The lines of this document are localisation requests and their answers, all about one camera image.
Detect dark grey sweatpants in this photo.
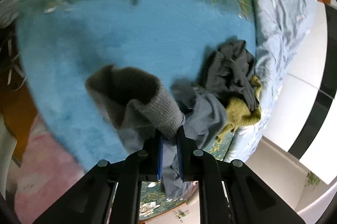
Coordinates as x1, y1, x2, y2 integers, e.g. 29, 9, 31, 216
199, 39, 259, 111

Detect blue grey floral quilt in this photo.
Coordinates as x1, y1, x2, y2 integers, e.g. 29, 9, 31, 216
224, 0, 317, 162

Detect pink patterned pajama trousers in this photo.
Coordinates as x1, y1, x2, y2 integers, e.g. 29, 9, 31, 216
14, 115, 84, 223

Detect teal floral bed blanket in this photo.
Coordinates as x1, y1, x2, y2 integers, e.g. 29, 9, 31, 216
14, 0, 258, 221

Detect olive green knit garment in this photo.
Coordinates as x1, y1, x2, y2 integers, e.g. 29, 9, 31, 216
216, 75, 262, 142

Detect grey fleece sweatpants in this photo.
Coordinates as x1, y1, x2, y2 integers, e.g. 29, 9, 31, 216
85, 65, 227, 198

